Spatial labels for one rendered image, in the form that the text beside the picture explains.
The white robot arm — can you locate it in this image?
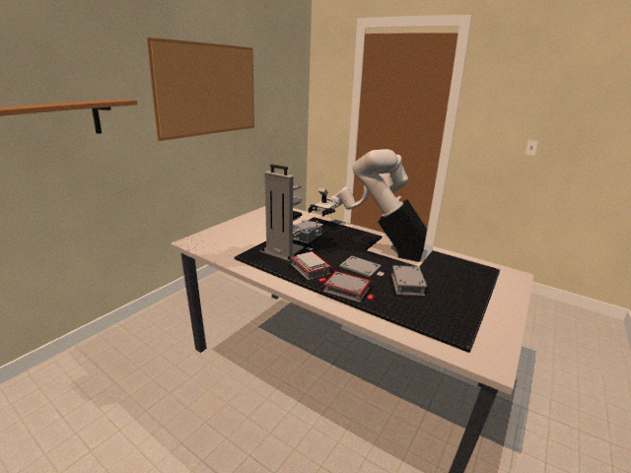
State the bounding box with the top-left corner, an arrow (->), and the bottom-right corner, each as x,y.
327,150 -> 408,217

